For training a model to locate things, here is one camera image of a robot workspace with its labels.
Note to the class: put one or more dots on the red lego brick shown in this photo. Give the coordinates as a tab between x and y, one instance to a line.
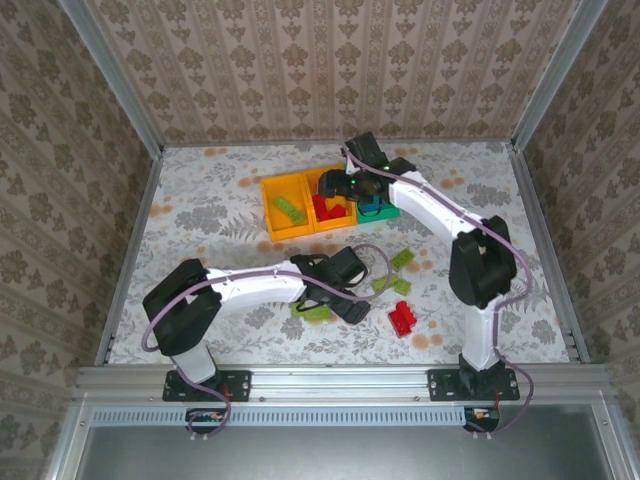
400	312
339	211
320	206
407	328

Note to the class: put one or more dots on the blue lego brick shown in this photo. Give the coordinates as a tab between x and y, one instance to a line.
371	206

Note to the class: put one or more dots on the green plastic bin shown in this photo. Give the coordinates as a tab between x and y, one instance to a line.
387	212

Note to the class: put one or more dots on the orange plastic bin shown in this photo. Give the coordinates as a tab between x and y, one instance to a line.
280	225
330	226

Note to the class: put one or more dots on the small green lego brick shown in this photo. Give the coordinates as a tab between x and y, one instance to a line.
401	286
298	216

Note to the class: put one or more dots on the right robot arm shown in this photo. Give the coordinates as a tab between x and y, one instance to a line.
430	205

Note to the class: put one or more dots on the wide aluminium mounting beam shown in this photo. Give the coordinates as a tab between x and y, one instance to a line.
340	382

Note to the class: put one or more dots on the grey metal sheet panel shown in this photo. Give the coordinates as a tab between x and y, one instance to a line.
340	450

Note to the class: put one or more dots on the thin aluminium back rail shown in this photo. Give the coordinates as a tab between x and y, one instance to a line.
250	141

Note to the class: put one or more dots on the aluminium side rail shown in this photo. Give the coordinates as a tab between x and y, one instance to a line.
131	250
535	220

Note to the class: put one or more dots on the aluminium frame post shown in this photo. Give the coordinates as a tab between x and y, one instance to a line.
557	75
112	80

